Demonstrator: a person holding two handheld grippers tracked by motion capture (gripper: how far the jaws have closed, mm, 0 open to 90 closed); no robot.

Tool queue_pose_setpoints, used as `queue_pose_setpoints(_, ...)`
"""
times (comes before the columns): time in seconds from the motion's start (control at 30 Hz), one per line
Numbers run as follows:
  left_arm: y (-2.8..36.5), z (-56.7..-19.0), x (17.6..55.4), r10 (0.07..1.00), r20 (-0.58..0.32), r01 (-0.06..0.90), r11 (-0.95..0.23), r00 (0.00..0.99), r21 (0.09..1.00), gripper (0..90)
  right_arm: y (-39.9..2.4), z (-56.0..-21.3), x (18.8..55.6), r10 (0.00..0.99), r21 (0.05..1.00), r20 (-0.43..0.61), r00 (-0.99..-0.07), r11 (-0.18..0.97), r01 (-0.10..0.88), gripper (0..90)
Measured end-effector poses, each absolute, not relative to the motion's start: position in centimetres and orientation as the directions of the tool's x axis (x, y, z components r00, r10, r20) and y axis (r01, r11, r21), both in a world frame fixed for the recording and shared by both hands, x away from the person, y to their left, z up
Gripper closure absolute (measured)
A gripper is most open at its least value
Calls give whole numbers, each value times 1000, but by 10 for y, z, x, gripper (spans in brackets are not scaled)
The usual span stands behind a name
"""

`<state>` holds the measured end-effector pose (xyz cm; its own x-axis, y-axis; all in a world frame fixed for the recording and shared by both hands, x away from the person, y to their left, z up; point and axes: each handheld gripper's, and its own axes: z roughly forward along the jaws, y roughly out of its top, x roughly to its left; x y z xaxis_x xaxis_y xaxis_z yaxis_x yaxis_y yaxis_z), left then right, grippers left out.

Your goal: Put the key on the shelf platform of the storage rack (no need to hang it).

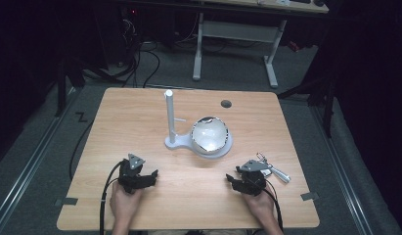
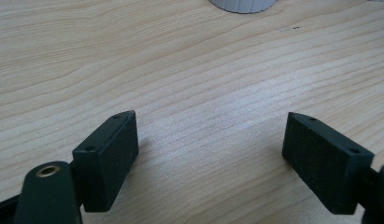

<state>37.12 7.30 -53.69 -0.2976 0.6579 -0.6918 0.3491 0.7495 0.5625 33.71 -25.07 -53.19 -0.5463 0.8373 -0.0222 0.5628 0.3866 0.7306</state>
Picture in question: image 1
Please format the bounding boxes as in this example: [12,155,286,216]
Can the metal tool with handle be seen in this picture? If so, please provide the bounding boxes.
[256,152,291,184]

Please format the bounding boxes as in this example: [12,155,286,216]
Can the person's left hand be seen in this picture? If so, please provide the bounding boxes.
[109,180,145,227]

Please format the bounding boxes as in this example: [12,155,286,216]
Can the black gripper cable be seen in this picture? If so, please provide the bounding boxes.
[98,161,125,235]
[251,178,285,233]

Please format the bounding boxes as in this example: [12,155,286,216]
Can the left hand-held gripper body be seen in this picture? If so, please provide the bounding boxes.
[117,153,150,195]

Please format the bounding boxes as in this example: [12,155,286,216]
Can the black floor cables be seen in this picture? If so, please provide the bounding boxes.
[80,9,162,89]

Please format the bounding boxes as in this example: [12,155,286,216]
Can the shiny metal bowl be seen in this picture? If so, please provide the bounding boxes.
[190,116,230,156]

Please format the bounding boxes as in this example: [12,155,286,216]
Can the black metal stand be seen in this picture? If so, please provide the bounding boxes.
[277,65,338,139]
[53,48,87,118]

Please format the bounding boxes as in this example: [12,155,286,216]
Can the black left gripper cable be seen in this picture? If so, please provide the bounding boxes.
[98,161,125,235]

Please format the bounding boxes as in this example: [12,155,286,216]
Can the wooden desk with white legs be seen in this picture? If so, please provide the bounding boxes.
[175,0,331,89]

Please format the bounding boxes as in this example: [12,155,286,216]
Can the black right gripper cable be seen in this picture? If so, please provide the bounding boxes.
[251,178,285,233]

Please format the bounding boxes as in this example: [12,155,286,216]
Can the white stand with pole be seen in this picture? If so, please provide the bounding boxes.
[163,89,234,161]

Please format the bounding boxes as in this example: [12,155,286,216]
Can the grey tape strip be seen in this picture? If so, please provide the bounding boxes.
[54,197,79,208]
[299,191,320,202]

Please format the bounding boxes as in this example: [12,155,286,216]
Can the metal floor rail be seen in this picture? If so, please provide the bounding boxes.
[310,104,377,235]
[0,86,79,229]

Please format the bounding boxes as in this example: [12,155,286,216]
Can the person's right hand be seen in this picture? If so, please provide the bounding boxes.
[241,191,279,229]

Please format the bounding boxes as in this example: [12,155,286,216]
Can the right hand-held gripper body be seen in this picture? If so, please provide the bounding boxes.
[237,159,271,197]

